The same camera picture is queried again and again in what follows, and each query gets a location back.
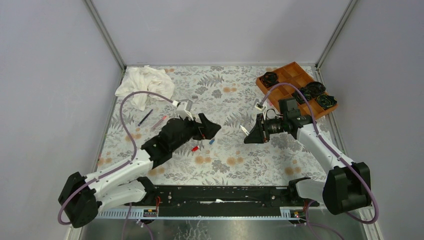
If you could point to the black pen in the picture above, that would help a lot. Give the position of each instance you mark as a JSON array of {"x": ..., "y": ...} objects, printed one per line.
[{"x": 144, "y": 118}]

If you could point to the white pen orange cap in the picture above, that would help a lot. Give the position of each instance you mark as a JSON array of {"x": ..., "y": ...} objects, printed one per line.
[{"x": 244, "y": 130}]

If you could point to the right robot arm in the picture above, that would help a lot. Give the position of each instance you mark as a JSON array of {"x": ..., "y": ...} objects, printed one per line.
[{"x": 347, "y": 183}]

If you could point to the floral patterned mat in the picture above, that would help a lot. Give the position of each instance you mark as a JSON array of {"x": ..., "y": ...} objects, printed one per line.
[{"x": 226, "y": 95}]

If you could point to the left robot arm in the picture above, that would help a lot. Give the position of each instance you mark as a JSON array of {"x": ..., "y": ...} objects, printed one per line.
[{"x": 84, "y": 196}]

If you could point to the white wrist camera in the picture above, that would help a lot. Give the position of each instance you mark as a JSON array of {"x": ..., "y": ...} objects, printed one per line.
[
  {"x": 262, "y": 107},
  {"x": 183, "y": 109}
]

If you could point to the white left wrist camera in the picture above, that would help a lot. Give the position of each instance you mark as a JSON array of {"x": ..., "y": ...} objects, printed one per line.
[{"x": 183, "y": 109}]

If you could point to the pink pen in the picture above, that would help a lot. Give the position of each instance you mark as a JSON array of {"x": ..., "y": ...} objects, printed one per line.
[{"x": 158, "y": 123}]

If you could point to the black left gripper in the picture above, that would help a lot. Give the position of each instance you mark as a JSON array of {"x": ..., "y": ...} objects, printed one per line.
[{"x": 206, "y": 132}]

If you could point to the orange compartment tray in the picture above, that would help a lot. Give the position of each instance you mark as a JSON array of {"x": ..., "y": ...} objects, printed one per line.
[{"x": 291, "y": 81}]

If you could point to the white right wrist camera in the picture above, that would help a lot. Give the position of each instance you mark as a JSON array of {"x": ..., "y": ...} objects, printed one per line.
[{"x": 262, "y": 107}]

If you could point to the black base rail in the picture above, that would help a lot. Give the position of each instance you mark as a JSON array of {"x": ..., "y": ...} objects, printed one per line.
[{"x": 220, "y": 201}]

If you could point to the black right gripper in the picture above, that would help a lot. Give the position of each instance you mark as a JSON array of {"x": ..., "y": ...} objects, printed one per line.
[{"x": 260, "y": 133}]

